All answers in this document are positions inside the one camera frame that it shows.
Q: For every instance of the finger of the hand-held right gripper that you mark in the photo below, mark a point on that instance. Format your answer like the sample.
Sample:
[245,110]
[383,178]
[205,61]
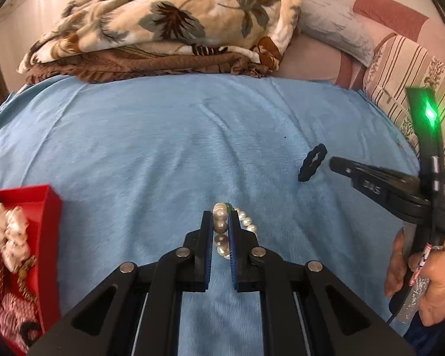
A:
[371,185]

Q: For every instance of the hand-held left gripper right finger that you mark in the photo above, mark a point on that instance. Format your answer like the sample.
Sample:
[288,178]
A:
[233,244]

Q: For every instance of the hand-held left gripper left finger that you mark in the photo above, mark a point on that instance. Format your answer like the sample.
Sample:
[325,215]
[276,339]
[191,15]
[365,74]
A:
[207,244]

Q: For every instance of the red tray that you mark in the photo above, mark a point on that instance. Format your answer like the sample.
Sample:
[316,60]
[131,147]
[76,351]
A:
[52,237]

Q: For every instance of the red white striped scrunchie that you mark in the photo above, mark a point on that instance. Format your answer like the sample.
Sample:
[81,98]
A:
[7,307]

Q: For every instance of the person's right hand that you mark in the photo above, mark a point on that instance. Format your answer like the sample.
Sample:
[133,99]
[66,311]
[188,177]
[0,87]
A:
[443,289]

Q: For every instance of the striped floral cushion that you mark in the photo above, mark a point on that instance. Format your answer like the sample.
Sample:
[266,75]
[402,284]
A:
[400,66]

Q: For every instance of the blue bed cover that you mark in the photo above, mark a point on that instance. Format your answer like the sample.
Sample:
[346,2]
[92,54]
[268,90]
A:
[152,148]

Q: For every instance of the pink bed sheet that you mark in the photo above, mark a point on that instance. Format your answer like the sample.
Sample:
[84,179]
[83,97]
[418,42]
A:
[311,63]

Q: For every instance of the rose pink cushion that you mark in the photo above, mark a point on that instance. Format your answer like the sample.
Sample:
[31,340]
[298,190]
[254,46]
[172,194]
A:
[389,15]

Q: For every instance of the pale grey pillow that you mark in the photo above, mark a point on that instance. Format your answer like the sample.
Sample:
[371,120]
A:
[330,18]

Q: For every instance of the brown blanket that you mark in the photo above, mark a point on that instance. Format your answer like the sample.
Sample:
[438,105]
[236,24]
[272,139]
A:
[152,65]

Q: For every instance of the white pink scrunchie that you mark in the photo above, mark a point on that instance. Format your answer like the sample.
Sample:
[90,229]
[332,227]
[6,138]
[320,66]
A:
[11,230]

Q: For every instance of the floral fleece blanket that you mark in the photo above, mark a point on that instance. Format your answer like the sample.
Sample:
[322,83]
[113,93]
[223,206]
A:
[170,15]

